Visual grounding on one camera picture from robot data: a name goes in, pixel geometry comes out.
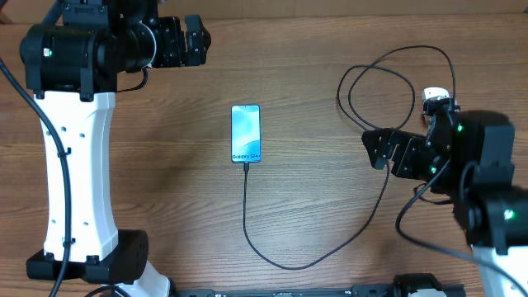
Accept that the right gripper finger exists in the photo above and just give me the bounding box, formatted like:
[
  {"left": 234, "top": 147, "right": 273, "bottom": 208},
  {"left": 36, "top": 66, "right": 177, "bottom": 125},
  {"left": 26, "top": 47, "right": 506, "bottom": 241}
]
[
  {"left": 362, "top": 138, "right": 392, "bottom": 170},
  {"left": 361, "top": 128, "right": 413, "bottom": 151}
]

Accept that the blue Samsung Galaxy smartphone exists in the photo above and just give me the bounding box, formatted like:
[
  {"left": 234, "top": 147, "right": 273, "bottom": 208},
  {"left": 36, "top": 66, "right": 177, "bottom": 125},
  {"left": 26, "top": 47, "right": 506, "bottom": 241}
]
[{"left": 231, "top": 105, "right": 262, "bottom": 163}]

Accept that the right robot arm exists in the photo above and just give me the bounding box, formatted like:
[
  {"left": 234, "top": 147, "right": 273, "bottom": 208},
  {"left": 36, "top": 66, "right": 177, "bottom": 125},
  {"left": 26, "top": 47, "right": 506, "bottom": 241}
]
[{"left": 361, "top": 111, "right": 527, "bottom": 296}]

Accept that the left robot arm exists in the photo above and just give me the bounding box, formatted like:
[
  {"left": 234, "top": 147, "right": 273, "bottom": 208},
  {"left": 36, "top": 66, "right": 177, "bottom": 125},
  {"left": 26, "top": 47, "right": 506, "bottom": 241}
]
[{"left": 20, "top": 1, "right": 211, "bottom": 296}]

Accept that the white power strip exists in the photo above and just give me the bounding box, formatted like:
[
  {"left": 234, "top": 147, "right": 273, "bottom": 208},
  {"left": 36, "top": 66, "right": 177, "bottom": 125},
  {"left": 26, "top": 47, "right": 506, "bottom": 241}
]
[{"left": 422, "top": 87, "right": 450, "bottom": 126}]

